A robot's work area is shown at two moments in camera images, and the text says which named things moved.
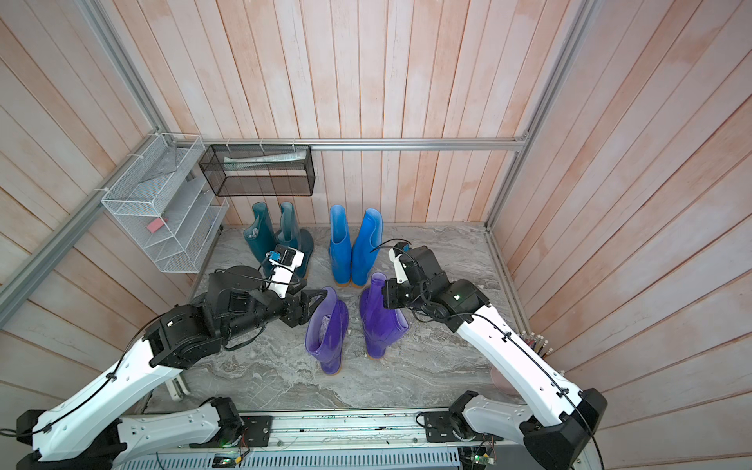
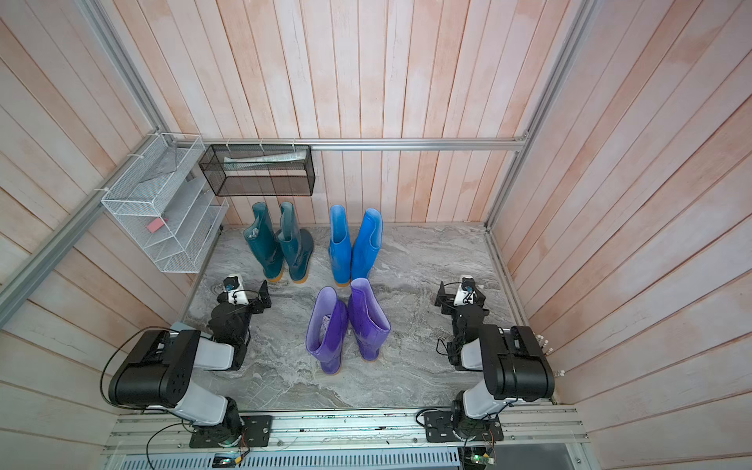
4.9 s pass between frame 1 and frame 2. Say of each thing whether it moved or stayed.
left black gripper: moved
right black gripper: moved
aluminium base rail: stayed
